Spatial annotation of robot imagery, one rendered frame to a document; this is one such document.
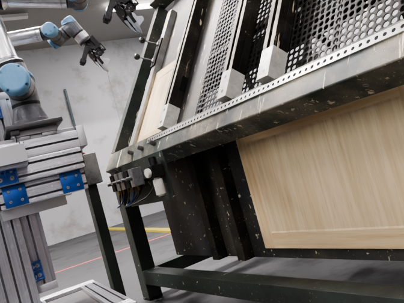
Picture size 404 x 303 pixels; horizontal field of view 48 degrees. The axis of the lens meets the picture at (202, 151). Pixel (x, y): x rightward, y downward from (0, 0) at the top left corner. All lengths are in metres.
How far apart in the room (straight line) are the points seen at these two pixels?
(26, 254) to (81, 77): 8.03
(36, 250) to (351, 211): 1.37
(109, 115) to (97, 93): 0.53
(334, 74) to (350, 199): 0.53
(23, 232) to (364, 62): 1.59
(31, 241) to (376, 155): 1.49
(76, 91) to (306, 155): 8.36
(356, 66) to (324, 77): 0.11
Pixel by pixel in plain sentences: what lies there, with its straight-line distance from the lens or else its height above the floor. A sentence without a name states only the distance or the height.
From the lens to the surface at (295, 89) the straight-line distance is 1.45.
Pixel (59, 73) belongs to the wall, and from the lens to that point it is 9.92.
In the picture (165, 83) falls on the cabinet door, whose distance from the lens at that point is 2.57.
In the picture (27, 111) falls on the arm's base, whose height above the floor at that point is 1.09.
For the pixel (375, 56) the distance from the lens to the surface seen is 1.27.
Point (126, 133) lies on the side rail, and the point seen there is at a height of 1.01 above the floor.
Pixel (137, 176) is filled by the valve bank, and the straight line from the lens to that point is 2.24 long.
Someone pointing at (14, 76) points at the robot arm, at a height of 1.21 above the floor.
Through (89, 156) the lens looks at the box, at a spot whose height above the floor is 0.91.
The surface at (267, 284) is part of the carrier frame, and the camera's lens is 1.83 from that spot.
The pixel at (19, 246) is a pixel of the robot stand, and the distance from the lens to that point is 2.14.
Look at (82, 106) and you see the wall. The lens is 9.81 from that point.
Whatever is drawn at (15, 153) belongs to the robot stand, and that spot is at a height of 0.92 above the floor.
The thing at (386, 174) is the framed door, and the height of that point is 0.50.
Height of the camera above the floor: 0.68
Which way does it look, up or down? 2 degrees up
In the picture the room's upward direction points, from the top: 15 degrees counter-clockwise
